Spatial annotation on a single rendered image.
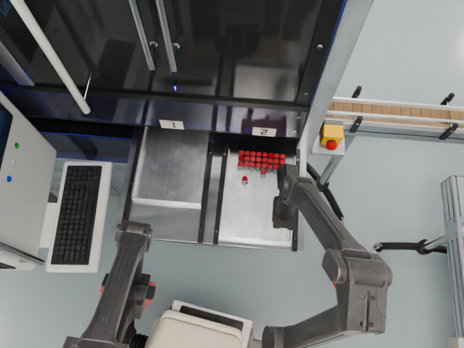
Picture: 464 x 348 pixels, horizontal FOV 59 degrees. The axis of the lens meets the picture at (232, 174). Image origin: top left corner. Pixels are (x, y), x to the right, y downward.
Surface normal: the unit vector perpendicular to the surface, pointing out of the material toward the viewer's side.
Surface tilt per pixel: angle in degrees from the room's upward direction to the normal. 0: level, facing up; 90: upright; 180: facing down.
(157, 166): 0
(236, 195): 0
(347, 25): 90
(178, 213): 0
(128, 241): 41
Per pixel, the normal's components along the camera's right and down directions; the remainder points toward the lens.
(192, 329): 0.17, -0.88
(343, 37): -0.09, 0.92
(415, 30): 0.00, -0.37
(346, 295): -0.97, -0.14
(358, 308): 0.24, -0.12
